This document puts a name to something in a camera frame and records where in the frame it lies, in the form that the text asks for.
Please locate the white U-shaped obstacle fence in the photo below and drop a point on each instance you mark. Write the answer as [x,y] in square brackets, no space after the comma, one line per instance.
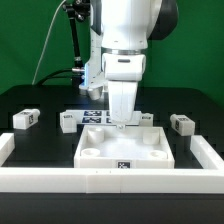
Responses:
[208,179]

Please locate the white marker base plate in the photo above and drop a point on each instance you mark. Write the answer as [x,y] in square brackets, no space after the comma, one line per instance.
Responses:
[100,117]

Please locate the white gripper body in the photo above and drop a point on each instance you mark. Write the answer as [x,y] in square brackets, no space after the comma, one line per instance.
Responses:
[123,72]

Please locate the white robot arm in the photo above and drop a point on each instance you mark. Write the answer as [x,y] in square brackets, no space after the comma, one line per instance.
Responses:
[120,31]

